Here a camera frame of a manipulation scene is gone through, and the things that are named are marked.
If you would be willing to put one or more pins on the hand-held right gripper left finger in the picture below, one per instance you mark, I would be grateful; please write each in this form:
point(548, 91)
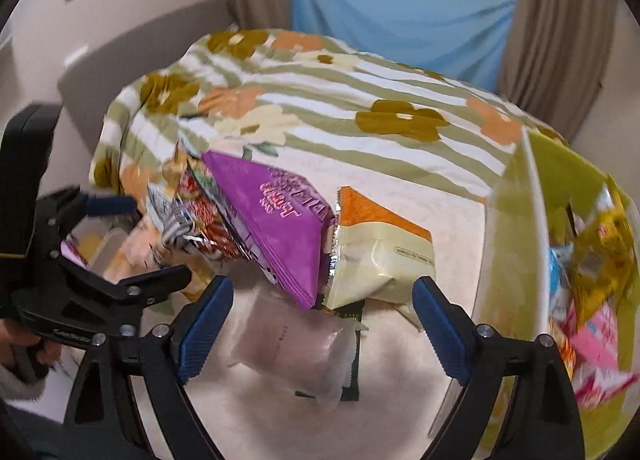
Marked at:
point(202, 330)

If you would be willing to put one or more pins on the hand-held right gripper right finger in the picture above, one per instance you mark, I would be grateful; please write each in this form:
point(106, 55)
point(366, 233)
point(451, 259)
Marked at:
point(442, 330)

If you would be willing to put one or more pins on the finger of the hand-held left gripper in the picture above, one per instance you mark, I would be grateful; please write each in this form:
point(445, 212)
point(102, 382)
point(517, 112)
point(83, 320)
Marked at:
point(130, 295)
point(107, 205)

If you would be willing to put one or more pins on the white red snack packet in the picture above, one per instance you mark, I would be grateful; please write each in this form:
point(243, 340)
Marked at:
point(172, 220)

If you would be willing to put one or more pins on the pale pink white snack packet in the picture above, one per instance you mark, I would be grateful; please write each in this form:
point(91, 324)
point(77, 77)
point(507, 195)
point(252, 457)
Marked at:
point(285, 340)

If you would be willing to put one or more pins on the brown beige snack packet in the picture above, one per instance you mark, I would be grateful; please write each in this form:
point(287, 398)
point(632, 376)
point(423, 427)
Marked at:
point(181, 160)

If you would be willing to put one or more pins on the orange cream snack packet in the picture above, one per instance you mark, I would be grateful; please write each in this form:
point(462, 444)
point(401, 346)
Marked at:
point(380, 260)

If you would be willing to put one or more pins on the dark green snack packet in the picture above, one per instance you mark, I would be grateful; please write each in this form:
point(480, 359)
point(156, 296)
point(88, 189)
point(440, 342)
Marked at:
point(350, 312)

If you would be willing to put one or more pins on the dark red striped snack packet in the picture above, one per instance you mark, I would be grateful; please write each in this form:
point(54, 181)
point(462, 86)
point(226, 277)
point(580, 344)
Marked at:
point(215, 215)

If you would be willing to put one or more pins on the orange red snack packet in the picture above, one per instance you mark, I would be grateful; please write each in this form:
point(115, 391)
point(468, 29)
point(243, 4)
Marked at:
point(562, 350)

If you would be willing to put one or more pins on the silver blue snack packet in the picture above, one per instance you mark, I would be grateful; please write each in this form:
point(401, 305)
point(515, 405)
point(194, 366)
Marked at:
point(560, 285)

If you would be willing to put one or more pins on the purple snack packet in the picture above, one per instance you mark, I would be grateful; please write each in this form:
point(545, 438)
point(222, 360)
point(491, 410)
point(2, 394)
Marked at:
point(280, 220)

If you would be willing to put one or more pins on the bright pink snack packet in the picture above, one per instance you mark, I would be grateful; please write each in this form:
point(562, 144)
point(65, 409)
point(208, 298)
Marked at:
point(595, 340)

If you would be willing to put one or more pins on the large pink white snack packet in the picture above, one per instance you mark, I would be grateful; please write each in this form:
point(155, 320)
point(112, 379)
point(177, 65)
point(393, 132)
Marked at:
point(605, 387)

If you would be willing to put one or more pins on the gold foil snack packet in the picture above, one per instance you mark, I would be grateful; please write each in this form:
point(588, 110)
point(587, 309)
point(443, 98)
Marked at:
point(610, 250)

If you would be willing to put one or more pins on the green cardboard box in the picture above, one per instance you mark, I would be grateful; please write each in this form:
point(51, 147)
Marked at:
point(555, 160)

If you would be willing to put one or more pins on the person's left forearm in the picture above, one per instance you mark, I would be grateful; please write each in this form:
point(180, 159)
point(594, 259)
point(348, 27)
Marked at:
point(20, 385)

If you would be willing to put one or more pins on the person's left hand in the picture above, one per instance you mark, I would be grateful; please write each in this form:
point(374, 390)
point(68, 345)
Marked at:
point(30, 340)

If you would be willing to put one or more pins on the white low table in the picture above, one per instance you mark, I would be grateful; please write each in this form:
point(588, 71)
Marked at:
point(390, 385)

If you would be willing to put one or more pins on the floral striped blanket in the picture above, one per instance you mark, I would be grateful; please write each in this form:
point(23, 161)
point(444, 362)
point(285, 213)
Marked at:
point(325, 105)

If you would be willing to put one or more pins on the light blue cloth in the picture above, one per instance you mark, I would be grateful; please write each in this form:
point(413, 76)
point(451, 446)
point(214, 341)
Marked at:
point(400, 20)

